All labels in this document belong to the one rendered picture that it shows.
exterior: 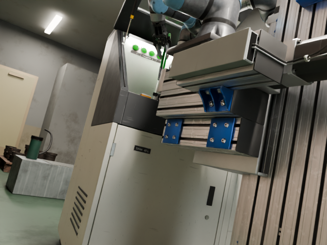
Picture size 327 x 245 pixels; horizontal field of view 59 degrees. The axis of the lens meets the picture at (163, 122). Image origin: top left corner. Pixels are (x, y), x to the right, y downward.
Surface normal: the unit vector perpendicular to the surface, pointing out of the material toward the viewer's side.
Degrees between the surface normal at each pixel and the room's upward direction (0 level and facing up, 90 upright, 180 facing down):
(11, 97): 90
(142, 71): 90
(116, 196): 90
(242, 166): 90
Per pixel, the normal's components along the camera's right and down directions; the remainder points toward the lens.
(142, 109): 0.40, -0.04
